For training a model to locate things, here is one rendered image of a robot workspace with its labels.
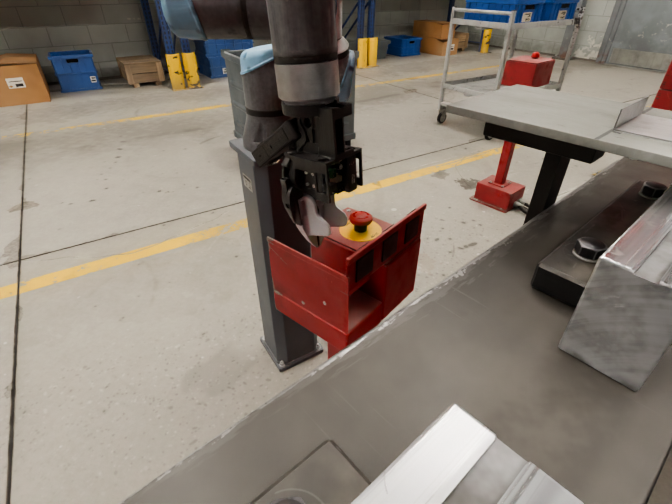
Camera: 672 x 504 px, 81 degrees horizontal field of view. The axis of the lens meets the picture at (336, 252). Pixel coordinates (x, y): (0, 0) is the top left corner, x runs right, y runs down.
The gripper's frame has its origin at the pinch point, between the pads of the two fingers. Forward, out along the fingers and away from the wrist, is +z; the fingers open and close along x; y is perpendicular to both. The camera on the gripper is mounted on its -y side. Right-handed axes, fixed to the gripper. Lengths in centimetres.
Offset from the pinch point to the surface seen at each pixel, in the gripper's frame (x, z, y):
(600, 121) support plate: 16.7, -16.6, 30.8
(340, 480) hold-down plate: -28.3, -7.1, 29.2
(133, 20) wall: 258, -36, -563
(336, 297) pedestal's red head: -4.5, 5.1, 8.0
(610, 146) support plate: 9.5, -16.0, 33.1
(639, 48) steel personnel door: 769, 50, -45
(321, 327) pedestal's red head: -4.6, 12.5, 4.4
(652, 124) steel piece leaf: 18.2, -16.4, 35.4
